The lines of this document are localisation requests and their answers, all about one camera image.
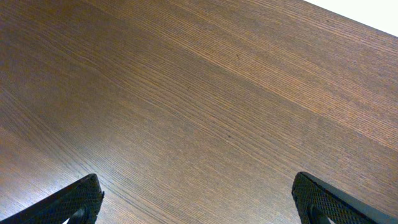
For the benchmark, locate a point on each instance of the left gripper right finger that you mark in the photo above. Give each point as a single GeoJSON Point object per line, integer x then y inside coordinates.
{"type": "Point", "coordinates": [319, 202]}

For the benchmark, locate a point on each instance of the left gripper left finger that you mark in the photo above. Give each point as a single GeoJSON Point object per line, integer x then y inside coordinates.
{"type": "Point", "coordinates": [79, 202]}

